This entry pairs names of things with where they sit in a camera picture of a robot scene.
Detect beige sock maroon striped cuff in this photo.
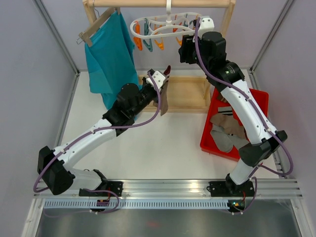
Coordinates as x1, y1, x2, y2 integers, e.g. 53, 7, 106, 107
153, 65, 171, 116

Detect orange clothespin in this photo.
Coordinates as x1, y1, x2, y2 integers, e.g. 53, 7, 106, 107
154, 39, 164, 50
176, 37, 182, 46
133, 37, 143, 51

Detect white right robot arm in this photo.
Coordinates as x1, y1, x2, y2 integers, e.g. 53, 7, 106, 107
179, 32, 287, 196

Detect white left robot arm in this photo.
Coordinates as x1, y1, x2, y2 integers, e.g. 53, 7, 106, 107
33, 79, 167, 197

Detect wooden clothes hanger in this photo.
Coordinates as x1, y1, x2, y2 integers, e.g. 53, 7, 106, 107
76, 5, 120, 46

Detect wooden clothes rack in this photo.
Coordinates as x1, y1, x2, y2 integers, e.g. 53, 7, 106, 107
83, 0, 236, 114

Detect teal clothespin front left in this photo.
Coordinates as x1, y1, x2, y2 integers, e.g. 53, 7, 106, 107
143, 39, 153, 52

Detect teal t-shirt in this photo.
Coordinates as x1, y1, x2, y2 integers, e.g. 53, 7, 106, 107
84, 12, 142, 110

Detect brown striped sock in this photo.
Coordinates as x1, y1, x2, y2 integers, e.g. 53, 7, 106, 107
217, 97, 228, 103

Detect grey sock black stripes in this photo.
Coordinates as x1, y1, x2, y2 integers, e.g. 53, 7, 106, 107
217, 106, 233, 116

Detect red plastic tray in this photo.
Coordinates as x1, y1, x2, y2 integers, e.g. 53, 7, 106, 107
200, 89, 269, 161

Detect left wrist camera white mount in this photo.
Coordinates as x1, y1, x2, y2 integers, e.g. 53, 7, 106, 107
145, 69, 168, 89

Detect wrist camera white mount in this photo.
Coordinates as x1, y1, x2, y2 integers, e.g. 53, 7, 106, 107
196, 16, 215, 35
145, 69, 168, 89

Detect white clip hanger frame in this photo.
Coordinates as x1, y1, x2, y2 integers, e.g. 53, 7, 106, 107
130, 0, 202, 40

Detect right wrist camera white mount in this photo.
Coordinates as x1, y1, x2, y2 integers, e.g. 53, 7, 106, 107
196, 16, 215, 35

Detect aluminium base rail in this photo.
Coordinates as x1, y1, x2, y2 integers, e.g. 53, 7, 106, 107
33, 179, 304, 199

